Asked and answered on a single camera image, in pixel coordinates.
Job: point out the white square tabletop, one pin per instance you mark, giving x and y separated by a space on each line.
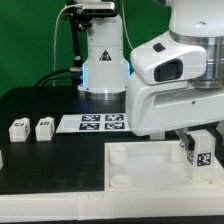
149 165

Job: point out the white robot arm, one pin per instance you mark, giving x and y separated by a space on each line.
171 82

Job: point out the white left fence piece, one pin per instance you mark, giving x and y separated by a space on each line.
1 160

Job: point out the black camera stand pole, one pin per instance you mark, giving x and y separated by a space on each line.
77 56

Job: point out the black camera on stand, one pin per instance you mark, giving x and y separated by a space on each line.
92 9

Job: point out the white tag sheet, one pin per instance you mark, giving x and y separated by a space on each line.
109 122

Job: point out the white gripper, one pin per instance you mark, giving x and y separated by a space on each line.
172 106

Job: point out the white front fence bar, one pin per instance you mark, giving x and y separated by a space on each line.
111 205

